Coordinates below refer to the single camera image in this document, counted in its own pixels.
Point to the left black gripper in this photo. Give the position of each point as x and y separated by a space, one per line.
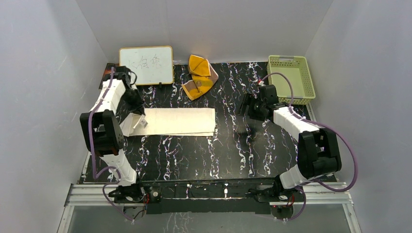
138 108

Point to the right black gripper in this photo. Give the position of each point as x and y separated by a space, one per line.
249 99

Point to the white towel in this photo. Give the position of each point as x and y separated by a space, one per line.
171 122

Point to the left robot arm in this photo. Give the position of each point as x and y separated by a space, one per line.
103 134

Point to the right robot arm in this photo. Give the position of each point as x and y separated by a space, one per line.
317 148

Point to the dark book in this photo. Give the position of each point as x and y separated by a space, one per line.
107 71

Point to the yellow brown towel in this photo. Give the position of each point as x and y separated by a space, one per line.
203 77

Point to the green plastic basket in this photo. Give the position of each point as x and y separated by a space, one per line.
291 77

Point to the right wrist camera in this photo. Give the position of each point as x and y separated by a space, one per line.
261 84

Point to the whiteboard with yellow frame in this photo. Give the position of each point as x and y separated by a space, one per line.
149 65

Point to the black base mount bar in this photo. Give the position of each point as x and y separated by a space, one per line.
203 196

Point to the aluminium rail frame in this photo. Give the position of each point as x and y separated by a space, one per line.
87 210

